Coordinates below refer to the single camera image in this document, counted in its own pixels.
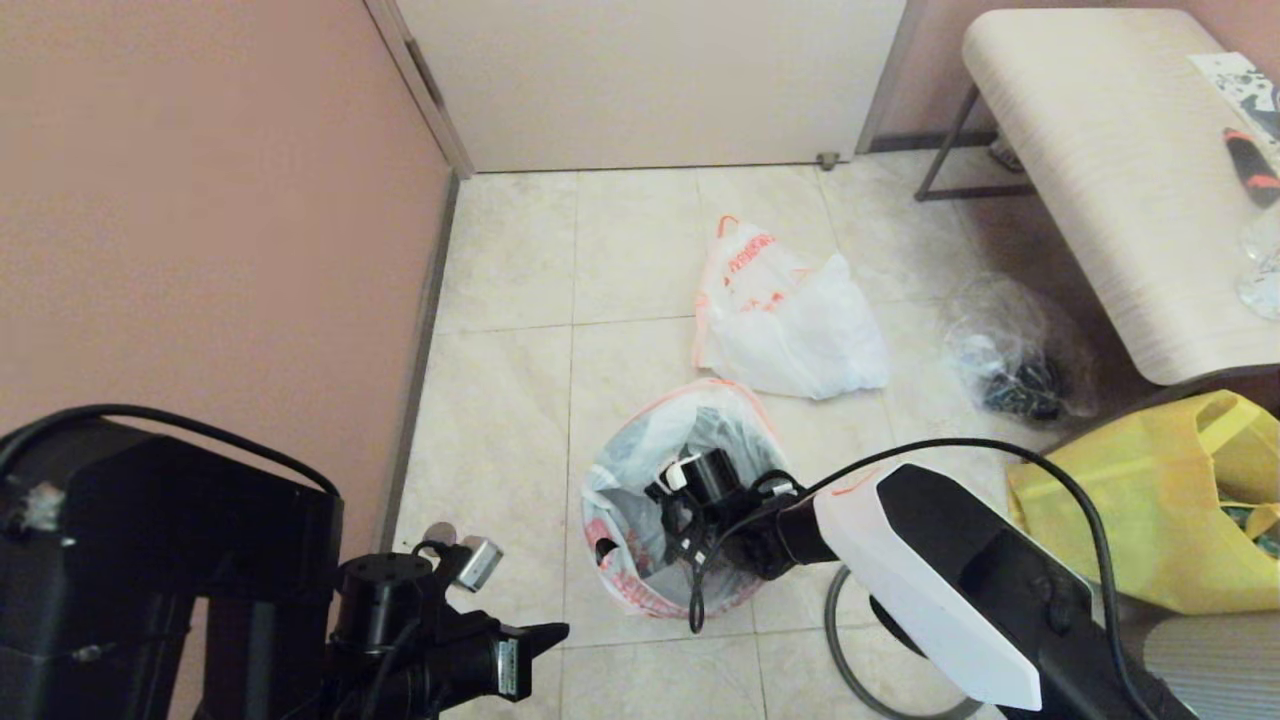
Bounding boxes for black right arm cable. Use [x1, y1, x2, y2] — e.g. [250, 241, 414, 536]
[688, 437, 1151, 720]

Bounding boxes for clear plastic bottle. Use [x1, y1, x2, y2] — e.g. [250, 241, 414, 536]
[1238, 200, 1280, 321]

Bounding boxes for grey striped rounded object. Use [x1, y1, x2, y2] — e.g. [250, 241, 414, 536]
[1120, 612, 1280, 720]

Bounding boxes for beige wood-grain table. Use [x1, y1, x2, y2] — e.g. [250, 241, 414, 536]
[962, 8, 1280, 467]

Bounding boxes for grey bin rim ring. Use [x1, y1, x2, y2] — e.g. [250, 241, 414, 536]
[825, 565, 986, 720]

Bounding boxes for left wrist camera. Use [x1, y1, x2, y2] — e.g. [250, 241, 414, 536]
[330, 537, 504, 651]

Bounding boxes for black-and-white printed paper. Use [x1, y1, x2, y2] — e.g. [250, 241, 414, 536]
[1188, 52, 1280, 141]

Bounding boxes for white door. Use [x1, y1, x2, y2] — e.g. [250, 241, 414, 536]
[395, 0, 906, 176]

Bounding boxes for yellow fabric bag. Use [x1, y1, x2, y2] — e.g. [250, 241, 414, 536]
[1005, 390, 1280, 616]

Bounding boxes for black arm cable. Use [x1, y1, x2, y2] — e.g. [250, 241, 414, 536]
[0, 404, 446, 720]
[688, 437, 1151, 720]

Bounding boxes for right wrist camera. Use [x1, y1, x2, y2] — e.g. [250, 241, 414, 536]
[645, 448, 796, 511]

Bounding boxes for dark wall baseboard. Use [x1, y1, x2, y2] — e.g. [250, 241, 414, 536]
[375, 172, 463, 561]

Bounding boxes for black and red tool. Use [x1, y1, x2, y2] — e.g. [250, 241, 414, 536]
[1225, 128, 1280, 209]

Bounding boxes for clear plastic bag black contents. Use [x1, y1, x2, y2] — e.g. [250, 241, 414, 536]
[940, 275, 1096, 423]

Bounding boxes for white red-print trash bag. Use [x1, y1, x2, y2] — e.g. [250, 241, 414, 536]
[694, 212, 893, 401]
[580, 378, 801, 621]

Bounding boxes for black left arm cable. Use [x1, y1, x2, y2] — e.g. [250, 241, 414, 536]
[0, 404, 446, 720]

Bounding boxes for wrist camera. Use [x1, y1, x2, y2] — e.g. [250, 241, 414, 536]
[645, 448, 796, 511]
[330, 537, 504, 651]

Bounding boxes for dark metal table frame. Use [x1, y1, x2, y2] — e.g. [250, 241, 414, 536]
[912, 88, 1036, 204]

